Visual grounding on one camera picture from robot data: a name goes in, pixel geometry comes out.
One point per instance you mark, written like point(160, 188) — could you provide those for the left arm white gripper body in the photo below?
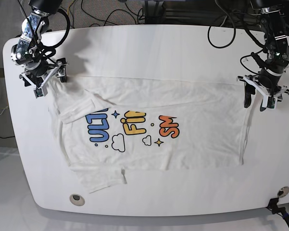
point(265, 86)

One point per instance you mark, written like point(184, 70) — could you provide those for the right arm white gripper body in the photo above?
point(40, 74)

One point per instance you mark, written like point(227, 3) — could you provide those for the white printed T-shirt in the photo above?
point(106, 126)

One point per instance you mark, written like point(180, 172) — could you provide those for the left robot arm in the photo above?
point(272, 59)

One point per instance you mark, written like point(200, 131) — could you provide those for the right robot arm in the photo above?
point(32, 54)

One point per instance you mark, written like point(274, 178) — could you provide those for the right silver table grommet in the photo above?
point(283, 192)

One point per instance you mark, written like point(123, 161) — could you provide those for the silver table grommet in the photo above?
point(283, 192)
point(77, 200)

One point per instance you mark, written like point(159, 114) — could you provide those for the left silver table grommet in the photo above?
point(77, 200)

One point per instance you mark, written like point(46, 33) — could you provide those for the black table clamp with cable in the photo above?
point(275, 209)

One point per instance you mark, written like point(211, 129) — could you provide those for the black aluminium frame base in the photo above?
point(159, 11)

